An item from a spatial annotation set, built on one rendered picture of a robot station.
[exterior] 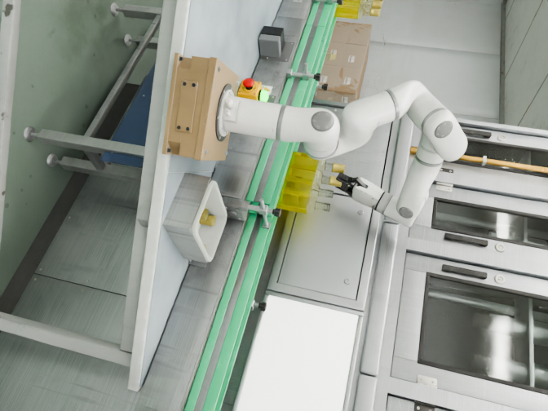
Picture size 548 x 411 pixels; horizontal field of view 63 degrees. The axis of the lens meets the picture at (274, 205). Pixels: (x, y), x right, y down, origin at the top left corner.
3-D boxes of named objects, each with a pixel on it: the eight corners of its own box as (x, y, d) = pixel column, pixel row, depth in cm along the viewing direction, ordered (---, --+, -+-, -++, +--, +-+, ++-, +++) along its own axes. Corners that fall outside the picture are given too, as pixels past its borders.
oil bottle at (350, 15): (318, 15, 213) (377, 22, 208) (319, 5, 208) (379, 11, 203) (320, 8, 216) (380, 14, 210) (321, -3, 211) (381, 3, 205)
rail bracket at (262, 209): (245, 226, 149) (281, 233, 147) (238, 199, 135) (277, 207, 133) (248, 218, 151) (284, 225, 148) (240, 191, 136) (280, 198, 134)
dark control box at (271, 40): (259, 55, 175) (280, 58, 174) (257, 38, 168) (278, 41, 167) (264, 41, 179) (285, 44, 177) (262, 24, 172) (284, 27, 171)
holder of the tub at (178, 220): (187, 265, 142) (210, 270, 140) (162, 223, 118) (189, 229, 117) (205, 218, 150) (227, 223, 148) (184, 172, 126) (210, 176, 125)
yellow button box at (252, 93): (238, 107, 162) (258, 109, 161) (235, 91, 156) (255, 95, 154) (244, 93, 165) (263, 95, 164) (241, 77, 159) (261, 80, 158)
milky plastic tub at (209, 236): (184, 259, 137) (210, 265, 135) (163, 224, 118) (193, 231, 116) (203, 211, 145) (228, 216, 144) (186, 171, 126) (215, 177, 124)
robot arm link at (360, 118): (383, 82, 116) (374, 112, 131) (298, 113, 115) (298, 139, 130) (399, 112, 113) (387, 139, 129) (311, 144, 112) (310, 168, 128)
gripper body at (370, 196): (386, 201, 162) (358, 187, 165) (390, 187, 152) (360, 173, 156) (376, 217, 159) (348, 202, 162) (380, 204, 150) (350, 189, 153)
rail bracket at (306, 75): (285, 79, 170) (319, 83, 167) (283, 64, 164) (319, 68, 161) (287, 72, 172) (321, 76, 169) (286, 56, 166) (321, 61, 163)
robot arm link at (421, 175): (420, 144, 140) (404, 195, 155) (406, 165, 132) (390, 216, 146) (447, 154, 137) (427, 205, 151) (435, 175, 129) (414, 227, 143)
